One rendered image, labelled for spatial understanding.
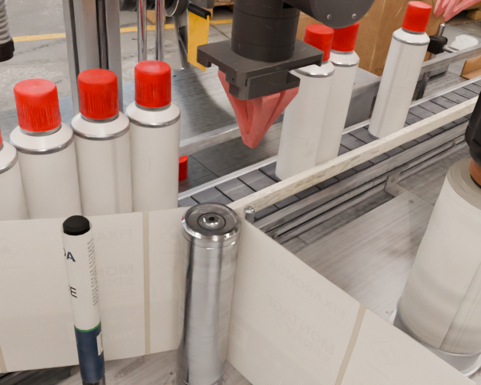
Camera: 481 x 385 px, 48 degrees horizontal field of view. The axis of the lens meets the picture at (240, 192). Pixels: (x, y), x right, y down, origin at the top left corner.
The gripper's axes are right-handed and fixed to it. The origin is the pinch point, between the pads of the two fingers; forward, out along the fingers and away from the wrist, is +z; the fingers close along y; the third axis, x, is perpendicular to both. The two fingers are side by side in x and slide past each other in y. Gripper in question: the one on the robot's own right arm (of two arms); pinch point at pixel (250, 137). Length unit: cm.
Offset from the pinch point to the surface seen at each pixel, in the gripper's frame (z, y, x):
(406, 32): -3.5, 34.2, 6.8
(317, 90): -0.6, 13.5, 3.8
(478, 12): 91, 418, 177
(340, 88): 0.7, 18.8, 4.5
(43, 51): 103, 85, 272
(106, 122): -3.2, -13.2, 4.4
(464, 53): 5, 60, 10
